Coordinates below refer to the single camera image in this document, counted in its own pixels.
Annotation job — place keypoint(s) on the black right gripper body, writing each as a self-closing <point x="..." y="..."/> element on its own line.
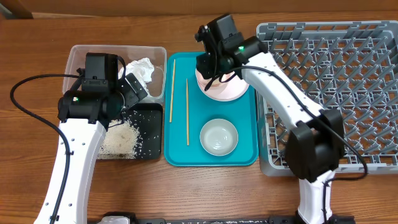
<point x="210" y="66"/>

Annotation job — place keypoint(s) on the white grey bowl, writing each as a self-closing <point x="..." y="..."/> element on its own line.
<point x="219" y="137"/>

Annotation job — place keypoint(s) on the pink bowl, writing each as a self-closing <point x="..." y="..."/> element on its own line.
<point x="216" y="86"/>

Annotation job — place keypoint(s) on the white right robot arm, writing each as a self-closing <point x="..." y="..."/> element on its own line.
<point x="315" y="144"/>

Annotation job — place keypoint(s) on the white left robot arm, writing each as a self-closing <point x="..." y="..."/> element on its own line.
<point x="99" y="94"/>

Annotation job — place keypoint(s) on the black food waste tray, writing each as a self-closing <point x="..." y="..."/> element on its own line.
<point x="149" y="137"/>

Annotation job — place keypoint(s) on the grey dishwasher rack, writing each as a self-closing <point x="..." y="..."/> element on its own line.
<point x="349" y="66"/>

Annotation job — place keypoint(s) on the white pink plate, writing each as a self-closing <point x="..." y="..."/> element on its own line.
<point x="235" y="89"/>

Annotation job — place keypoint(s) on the left wooden chopstick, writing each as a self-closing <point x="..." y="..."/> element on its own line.
<point x="172" y="93"/>

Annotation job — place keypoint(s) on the wooden chopstick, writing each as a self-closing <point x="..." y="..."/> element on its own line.
<point x="187" y="112"/>
<point x="172" y="93"/>

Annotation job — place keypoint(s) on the right wooden chopstick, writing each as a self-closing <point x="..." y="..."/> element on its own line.
<point x="187" y="112"/>

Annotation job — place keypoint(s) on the teal plastic tray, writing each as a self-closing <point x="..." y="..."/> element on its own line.
<point x="241" y="113"/>

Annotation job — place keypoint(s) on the crumpled white napkin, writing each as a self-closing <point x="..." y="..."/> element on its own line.
<point x="142" y="70"/>

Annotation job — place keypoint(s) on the pile of rice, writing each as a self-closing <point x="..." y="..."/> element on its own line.
<point x="121" y="141"/>

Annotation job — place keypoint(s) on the clear plastic bin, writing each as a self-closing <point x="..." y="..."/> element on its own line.
<point x="157" y="56"/>

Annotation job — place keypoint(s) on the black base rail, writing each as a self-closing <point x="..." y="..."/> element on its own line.
<point x="128" y="217"/>

